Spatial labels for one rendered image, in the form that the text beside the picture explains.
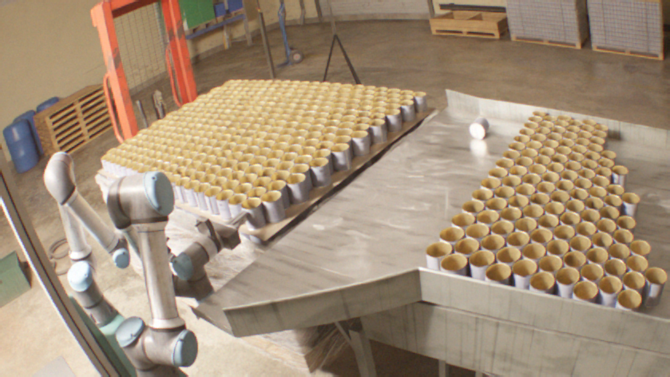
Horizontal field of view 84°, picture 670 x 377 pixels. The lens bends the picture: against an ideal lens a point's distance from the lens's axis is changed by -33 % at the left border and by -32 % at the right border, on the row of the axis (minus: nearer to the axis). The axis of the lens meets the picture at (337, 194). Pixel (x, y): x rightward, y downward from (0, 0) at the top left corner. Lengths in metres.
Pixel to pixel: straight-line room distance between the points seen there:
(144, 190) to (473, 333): 0.91
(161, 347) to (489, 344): 0.87
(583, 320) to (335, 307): 0.63
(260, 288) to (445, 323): 0.51
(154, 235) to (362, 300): 0.54
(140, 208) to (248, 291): 0.40
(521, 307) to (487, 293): 0.10
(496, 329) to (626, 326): 0.40
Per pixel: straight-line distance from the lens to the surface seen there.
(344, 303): 1.25
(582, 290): 1.21
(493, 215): 1.45
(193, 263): 1.50
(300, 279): 1.44
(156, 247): 1.31
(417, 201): 1.68
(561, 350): 1.27
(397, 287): 1.25
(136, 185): 1.31
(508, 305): 1.18
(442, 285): 1.23
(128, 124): 3.00
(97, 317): 1.91
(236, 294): 1.46
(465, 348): 1.40
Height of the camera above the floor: 1.92
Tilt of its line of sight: 28 degrees down
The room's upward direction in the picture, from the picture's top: 12 degrees counter-clockwise
